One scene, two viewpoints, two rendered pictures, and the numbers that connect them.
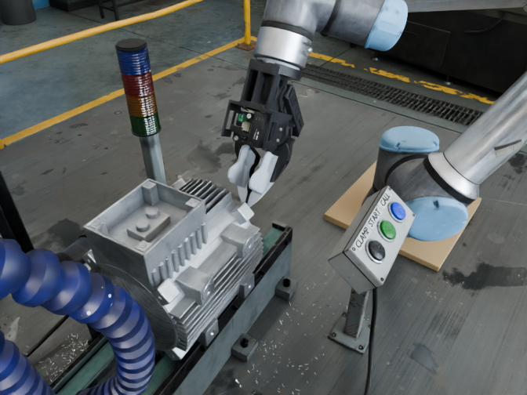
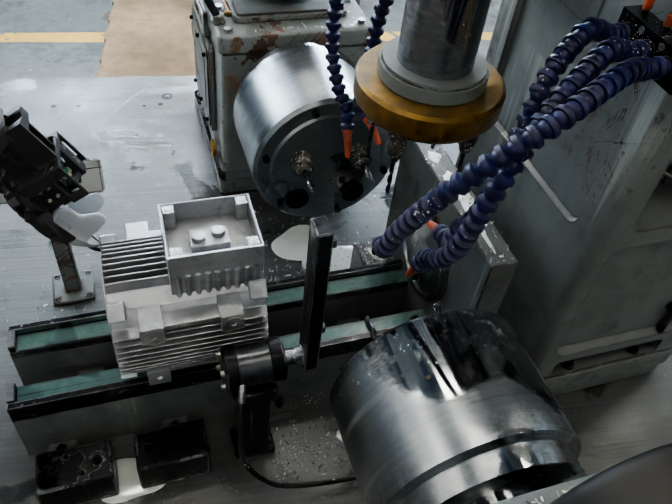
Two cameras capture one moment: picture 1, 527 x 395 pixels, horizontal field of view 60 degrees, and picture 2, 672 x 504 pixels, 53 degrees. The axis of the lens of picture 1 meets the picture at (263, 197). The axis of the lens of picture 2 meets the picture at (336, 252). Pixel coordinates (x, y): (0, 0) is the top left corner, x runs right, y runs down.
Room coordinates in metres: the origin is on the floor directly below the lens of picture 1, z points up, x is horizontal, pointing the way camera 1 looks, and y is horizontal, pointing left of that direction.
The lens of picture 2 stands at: (0.84, 0.65, 1.75)
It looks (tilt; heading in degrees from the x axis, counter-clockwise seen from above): 46 degrees down; 217
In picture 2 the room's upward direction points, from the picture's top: 8 degrees clockwise
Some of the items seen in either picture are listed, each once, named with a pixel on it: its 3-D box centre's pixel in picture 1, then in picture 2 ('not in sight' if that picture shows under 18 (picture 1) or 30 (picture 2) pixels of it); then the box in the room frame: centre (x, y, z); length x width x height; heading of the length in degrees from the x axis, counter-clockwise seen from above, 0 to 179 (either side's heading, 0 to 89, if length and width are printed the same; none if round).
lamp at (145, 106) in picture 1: (141, 100); not in sight; (0.87, 0.25, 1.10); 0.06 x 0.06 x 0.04
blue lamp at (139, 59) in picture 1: (133, 58); not in sight; (0.87, 0.25, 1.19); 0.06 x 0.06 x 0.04
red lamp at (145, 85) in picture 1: (137, 80); not in sight; (0.87, 0.25, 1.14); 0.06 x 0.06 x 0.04
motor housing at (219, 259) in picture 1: (177, 263); (185, 295); (0.48, 0.13, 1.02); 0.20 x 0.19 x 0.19; 149
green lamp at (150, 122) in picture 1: (144, 120); not in sight; (0.87, 0.25, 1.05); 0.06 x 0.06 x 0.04
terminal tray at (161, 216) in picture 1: (150, 233); (211, 244); (0.45, 0.15, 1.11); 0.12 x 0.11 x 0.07; 149
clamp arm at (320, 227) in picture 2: (16, 236); (313, 301); (0.43, 0.32, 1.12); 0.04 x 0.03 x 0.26; 150
